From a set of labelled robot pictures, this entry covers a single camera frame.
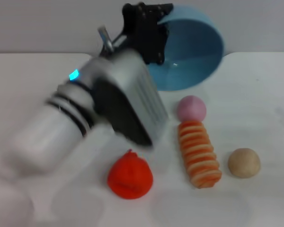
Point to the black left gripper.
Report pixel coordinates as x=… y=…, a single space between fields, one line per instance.
x=142 y=30

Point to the blue bowl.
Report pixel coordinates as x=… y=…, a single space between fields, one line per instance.
x=194 y=54

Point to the orange toy fruit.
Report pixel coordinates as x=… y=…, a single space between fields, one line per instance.
x=130 y=176

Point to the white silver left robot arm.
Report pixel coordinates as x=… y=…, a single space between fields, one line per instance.
x=47 y=137

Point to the pink toy peach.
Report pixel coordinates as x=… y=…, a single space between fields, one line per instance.
x=191 y=108

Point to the orange striped toy bread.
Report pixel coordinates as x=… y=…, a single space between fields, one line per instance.
x=198 y=156

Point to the beige toy bun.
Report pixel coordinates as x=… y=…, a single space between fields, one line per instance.
x=244 y=163

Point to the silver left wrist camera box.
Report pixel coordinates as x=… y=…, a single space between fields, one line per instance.
x=132 y=101

